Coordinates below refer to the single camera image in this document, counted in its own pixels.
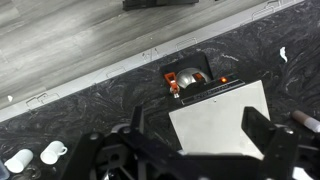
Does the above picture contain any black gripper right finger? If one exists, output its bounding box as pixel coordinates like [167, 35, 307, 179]
[241, 106, 320, 180]

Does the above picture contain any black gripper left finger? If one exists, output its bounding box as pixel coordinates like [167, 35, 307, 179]
[61, 105, 201, 180]

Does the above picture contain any brown tipped white marker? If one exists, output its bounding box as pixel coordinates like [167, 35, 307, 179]
[291, 109, 320, 134]

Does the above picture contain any stainless steel coffee maker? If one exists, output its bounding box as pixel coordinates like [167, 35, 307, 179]
[159, 52, 272, 161]

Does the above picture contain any orange hot water tap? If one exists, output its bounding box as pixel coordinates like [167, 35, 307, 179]
[163, 72, 181, 99]

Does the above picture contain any steel coffee carafe black top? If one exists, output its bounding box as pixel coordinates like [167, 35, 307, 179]
[175, 67, 212, 90]

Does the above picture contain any white paper scrap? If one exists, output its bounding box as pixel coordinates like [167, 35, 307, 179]
[279, 46, 289, 64]

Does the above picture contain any black stand base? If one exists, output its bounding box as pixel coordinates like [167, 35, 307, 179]
[122, 0, 200, 11]

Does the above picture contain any grey blue container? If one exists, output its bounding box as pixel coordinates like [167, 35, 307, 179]
[0, 159, 10, 180]

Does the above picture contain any white mug with handle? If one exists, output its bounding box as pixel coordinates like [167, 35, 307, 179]
[39, 140, 69, 166]

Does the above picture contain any white cup without handle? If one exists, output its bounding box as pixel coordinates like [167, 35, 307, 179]
[3, 148, 34, 174]

